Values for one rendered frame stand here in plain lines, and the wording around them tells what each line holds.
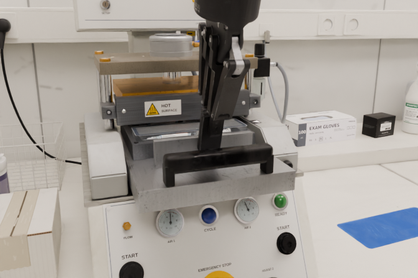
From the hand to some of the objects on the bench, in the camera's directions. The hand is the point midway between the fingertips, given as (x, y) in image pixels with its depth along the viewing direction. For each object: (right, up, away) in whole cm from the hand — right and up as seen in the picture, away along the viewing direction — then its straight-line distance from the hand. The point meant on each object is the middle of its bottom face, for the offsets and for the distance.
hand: (210, 130), depth 54 cm
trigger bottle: (+72, -2, +82) cm, 109 cm away
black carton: (+58, -3, +79) cm, 98 cm away
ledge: (+55, -8, +80) cm, 98 cm away
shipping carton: (-34, -24, +18) cm, 46 cm away
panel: (+2, -27, +1) cm, 27 cm away
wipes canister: (-48, -20, +31) cm, 60 cm away
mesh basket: (-54, -15, +53) cm, 77 cm away
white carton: (+35, -4, +75) cm, 83 cm away
